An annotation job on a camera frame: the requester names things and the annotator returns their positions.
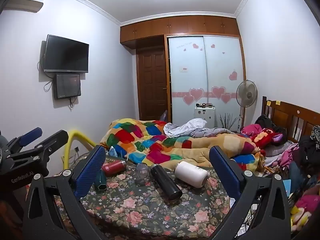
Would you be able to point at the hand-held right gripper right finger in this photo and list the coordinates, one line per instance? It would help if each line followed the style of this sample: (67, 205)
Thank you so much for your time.
(225, 173)

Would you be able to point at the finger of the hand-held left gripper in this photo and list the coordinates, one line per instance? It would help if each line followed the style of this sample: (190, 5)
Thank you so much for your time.
(56, 139)
(30, 134)

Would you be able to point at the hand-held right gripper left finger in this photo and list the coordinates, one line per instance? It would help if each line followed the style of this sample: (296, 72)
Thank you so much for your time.
(89, 171)

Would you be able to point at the green hexagonal cup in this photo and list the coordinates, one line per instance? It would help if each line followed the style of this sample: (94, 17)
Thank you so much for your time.
(100, 182)

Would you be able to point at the white cup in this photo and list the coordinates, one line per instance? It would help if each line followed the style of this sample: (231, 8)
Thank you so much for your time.
(190, 173)

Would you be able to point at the clear glass cup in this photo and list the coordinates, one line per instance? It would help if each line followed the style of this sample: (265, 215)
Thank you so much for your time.
(142, 175)

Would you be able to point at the black thermos cup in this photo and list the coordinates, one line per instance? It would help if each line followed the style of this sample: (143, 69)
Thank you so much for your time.
(165, 181)

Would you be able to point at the yellow tube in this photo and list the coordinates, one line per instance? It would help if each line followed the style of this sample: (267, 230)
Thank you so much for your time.
(75, 136)

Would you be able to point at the red bottle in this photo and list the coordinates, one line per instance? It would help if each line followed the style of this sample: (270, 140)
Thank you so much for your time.
(113, 168)

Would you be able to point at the blue plastic packet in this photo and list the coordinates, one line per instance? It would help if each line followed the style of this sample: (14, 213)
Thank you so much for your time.
(113, 151)

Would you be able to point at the pink cloth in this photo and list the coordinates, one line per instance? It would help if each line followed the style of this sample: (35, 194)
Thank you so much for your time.
(250, 130)

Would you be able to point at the dried twigs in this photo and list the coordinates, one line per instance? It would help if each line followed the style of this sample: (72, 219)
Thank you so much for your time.
(228, 122)

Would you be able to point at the red plush toy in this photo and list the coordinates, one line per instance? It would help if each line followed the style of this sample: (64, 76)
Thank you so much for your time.
(265, 137)

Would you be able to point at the grey striped cloth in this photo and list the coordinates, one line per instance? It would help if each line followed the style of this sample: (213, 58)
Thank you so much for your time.
(190, 127)

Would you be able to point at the small white cabinet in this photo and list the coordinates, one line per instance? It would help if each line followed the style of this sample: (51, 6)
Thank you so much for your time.
(205, 116)

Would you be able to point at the black bag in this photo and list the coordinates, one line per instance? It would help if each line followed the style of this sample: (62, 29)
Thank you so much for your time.
(263, 122)

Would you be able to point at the colourful patchwork blanket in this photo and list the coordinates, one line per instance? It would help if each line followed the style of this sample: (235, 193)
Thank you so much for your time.
(150, 145)

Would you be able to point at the floral bed sheet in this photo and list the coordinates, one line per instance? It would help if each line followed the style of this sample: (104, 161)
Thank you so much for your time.
(145, 212)

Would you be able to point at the standing fan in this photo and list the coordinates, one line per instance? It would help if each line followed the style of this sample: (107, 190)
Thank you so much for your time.
(246, 93)

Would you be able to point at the blue plastic bag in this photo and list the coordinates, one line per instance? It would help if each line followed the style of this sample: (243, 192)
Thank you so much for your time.
(164, 116)

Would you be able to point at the wooden headboard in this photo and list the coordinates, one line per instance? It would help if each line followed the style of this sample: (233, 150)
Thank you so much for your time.
(287, 116)

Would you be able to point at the black clothing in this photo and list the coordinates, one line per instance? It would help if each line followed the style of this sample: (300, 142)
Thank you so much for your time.
(308, 150)

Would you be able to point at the pink plush toy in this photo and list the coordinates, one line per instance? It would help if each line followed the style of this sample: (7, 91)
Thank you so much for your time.
(308, 198)

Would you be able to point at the yellow plush toy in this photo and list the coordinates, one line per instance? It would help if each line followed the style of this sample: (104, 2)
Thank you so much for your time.
(300, 218)

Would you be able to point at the wooden wardrobe with sliding doors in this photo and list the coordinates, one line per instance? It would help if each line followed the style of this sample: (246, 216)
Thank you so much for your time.
(190, 80)

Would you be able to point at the brown wooden door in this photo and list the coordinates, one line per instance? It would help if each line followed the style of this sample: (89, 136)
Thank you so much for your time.
(152, 85)

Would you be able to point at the small black wall monitor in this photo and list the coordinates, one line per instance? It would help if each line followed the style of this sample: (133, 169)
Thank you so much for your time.
(67, 85)

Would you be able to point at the black wall television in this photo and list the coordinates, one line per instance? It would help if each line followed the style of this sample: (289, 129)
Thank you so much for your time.
(66, 53)

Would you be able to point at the wall air conditioner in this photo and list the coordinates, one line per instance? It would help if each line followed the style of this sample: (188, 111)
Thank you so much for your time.
(25, 5)

